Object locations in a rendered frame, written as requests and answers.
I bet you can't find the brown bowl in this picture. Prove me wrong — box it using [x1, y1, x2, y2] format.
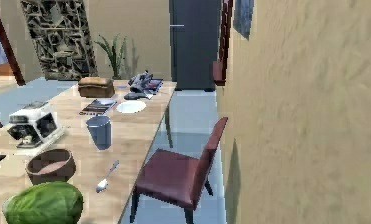
[25, 148, 77, 186]

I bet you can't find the black and silver small appliance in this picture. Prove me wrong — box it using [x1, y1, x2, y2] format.
[123, 70, 164, 101]

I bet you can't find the white plate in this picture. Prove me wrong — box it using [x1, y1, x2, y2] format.
[115, 100, 147, 115]

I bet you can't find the light wooden dining table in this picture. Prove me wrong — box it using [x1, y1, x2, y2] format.
[0, 79, 178, 224]

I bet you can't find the dark red chair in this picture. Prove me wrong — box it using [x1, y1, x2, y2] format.
[129, 116, 229, 224]

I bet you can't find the dark grey fridge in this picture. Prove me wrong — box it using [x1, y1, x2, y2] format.
[168, 0, 223, 92]

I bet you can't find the dark striped book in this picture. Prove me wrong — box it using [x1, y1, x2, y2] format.
[78, 98, 118, 117]

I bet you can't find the grey blue cup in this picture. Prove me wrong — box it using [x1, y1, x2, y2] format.
[85, 115, 113, 151]

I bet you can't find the green house plant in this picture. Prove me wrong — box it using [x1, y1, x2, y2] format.
[94, 32, 128, 80]

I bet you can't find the brown bread loaf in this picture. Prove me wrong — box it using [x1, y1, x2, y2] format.
[77, 76, 116, 99]

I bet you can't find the silver spoon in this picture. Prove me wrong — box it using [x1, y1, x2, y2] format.
[95, 159, 120, 194]

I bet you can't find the blue grey framed picture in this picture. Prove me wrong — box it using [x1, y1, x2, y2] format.
[233, 0, 255, 40]

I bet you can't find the white coffee machine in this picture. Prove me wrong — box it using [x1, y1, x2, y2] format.
[6, 101, 65, 150]

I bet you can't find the green lettuce head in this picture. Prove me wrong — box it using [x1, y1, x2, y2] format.
[2, 181, 84, 224]

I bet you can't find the dark red wall shelf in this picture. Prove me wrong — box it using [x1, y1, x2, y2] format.
[212, 0, 234, 87]

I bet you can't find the patterned black and beige wall panel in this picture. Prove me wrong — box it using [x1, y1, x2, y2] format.
[20, 0, 99, 81]

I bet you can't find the dark red door frame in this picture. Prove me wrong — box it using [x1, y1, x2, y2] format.
[0, 1, 26, 87]

